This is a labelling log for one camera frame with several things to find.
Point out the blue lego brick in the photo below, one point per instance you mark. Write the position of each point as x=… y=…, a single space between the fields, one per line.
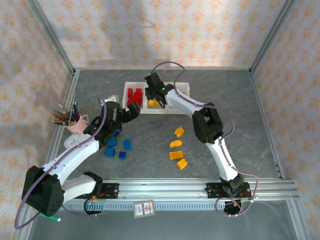
x=116 y=133
x=112 y=142
x=127 y=144
x=109 y=151
x=122 y=155

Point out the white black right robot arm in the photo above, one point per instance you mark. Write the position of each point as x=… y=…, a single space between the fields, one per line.
x=207 y=125

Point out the small white clock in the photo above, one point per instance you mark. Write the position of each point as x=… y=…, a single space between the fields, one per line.
x=71 y=141

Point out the yellow lego brick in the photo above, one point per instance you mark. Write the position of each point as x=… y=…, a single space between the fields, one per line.
x=179 y=131
x=176 y=155
x=153 y=103
x=176 y=144
x=182 y=164

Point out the pink cup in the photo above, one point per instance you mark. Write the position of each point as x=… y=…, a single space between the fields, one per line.
x=77 y=126

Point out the green pen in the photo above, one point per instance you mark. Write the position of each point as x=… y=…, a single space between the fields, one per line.
x=51 y=218

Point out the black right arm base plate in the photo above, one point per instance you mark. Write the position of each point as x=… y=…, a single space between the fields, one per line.
x=213 y=190

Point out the green pencil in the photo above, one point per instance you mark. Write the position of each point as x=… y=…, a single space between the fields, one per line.
x=66 y=111

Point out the yellow pencil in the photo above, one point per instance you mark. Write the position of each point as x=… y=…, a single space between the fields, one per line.
x=61 y=122
x=61 y=116

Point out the dark pencil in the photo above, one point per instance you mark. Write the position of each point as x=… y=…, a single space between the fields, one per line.
x=75 y=110

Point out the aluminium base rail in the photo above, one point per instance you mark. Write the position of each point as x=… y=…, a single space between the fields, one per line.
x=162 y=188

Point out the white three-compartment container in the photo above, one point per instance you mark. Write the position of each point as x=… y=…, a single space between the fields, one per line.
x=180 y=86

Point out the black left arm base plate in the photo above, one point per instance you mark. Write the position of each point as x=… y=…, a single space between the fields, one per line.
x=111 y=190

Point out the aluminium frame post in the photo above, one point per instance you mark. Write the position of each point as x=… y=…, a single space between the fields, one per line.
x=272 y=35
x=52 y=37

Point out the red lego brick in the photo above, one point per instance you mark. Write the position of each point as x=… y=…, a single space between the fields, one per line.
x=138 y=93
x=131 y=100
x=130 y=92

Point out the framed red white card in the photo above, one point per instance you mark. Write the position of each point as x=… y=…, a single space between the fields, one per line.
x=144 y=209

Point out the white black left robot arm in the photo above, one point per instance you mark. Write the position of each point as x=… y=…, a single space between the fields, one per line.
x=75 y=155

